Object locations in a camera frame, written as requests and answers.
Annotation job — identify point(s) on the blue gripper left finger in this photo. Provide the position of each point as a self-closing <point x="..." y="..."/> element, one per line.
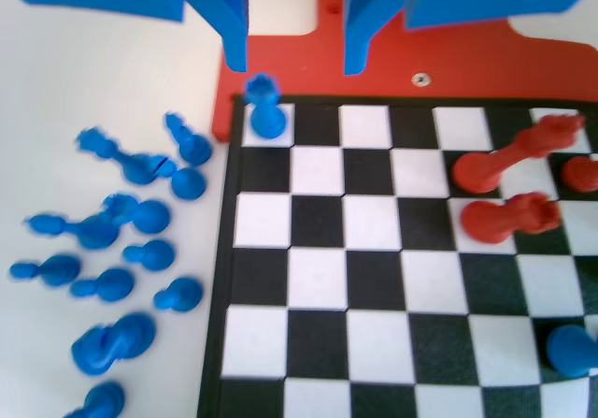
<point x="224" y="11"/>

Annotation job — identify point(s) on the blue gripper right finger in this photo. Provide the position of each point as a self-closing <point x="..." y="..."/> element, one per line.
<point x="364" y="11"/>

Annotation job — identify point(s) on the blue chess queen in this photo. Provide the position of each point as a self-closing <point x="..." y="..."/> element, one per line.
<point x="133" y="168"/>

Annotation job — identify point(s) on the red tall piece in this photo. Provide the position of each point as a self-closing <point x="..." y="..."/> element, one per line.
<point x="490" y="224"/>

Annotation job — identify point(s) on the blue chess pawn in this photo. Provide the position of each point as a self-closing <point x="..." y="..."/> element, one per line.
<point x="114" y="283"/>
<point x="156" y="254"/>
<point x="103" y="399"/>
<point x="58" y="268"/>
<point x="186" y="292"/>

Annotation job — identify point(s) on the black white chessboard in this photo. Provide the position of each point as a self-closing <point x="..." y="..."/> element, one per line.
<point x="374" y="273"/>

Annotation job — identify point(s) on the red chess pawn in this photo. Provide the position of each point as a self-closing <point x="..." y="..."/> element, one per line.
<point x="581" y="175"/>

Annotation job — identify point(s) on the tall blue board piece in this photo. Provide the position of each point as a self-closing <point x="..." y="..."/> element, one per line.
<point x="572" y="350"/>

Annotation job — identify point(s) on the red pawn bottom centre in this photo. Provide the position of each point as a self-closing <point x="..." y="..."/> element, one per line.
<point x="486" y="172"/>

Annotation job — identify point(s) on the red arm base plate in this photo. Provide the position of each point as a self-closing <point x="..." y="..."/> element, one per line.
<point x="467" y="58"/>

